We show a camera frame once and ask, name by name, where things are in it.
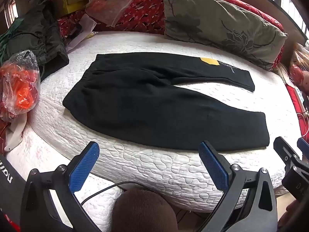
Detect window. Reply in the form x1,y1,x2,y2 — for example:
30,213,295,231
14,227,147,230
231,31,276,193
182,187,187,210
263,0,309,39

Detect red floral blanket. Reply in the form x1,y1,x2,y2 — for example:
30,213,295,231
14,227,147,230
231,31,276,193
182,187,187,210
57,0,285,70

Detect clear bag with orange cloth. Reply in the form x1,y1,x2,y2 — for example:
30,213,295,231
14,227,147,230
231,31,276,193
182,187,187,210
0,50,41,121
85,0,155,28

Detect black pants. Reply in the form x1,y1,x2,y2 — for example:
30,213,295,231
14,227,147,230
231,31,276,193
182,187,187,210
63,52,269,154

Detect white paper sheet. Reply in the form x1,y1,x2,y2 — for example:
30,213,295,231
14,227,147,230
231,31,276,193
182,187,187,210
65,14,97,52

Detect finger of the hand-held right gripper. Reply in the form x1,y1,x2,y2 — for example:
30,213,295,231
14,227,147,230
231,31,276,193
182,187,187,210
297,138,309,165
273,136,302,172

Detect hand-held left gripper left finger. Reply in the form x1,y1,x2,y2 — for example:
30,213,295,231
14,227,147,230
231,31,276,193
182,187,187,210
20,141,100,232

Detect grey floral pillow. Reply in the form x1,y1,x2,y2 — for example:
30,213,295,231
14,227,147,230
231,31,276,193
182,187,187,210
160,0,288,72

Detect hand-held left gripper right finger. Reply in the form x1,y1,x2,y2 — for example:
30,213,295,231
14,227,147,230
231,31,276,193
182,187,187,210
193,140,277,232

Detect yellow cardboard box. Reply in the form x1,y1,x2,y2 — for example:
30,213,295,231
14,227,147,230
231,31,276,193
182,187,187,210
53,0,91,18

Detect person's right hand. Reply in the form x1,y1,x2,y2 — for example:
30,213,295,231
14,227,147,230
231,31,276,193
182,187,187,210
278,197,309,232

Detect black cable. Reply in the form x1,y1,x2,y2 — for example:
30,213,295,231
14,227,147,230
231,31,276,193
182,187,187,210
80,181,145,206

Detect dark green jacket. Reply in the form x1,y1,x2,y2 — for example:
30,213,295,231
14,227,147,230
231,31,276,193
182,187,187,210
6,5,70,83

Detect black printed strap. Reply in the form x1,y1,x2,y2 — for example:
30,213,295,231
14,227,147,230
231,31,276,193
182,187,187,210
0,153,27,199

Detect white quilted bed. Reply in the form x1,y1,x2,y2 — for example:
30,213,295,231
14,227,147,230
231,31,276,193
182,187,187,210
5,30,302,213

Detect person's brown-clad knee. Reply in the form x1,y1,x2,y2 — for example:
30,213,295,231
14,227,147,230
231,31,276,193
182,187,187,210
112,189,178,232

